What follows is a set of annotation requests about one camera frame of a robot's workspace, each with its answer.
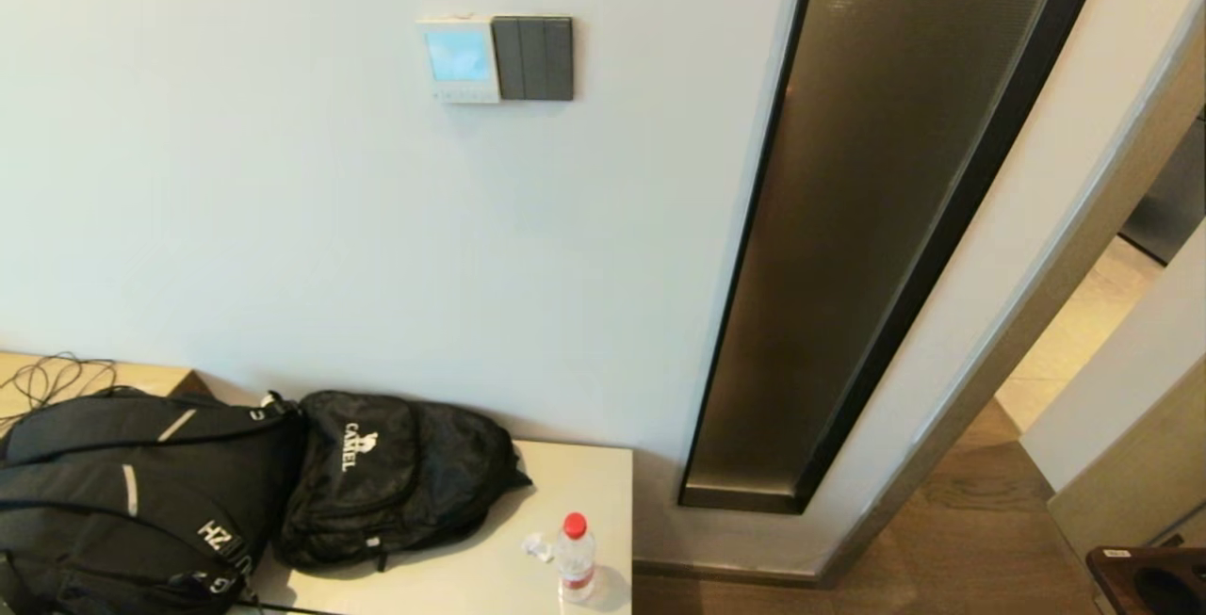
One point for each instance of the crumpled white paper scrap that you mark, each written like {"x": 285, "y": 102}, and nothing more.
{"x": 539, "y": 547}

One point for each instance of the clear red-capped water bottle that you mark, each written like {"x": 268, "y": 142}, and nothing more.
{"x": 575, "y": 563}

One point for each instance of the black Camel logo backpack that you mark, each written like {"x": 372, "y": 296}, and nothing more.
{"x": 396, "y": 474}

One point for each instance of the beige door frame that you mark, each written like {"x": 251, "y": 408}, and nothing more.
{"x": 1032, "y": 314}

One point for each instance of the large black grey-striped backpack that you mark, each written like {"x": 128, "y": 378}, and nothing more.
{"x": 141, "y": 493}

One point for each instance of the white low cabinet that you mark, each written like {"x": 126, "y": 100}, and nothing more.
{"x": 565, "y": 474}

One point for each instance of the light wood desk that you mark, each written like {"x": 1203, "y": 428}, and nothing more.
{"x": 151, "y": 378}

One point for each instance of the dark grey wall switch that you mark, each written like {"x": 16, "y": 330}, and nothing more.
{"x": 534, "y": 57}

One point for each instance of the white wall thermostat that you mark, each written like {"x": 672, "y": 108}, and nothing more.
{"x": 457, "y": 57}

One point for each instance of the light wood door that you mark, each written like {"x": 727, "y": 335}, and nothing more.
{"x": 1140, "y": 474}

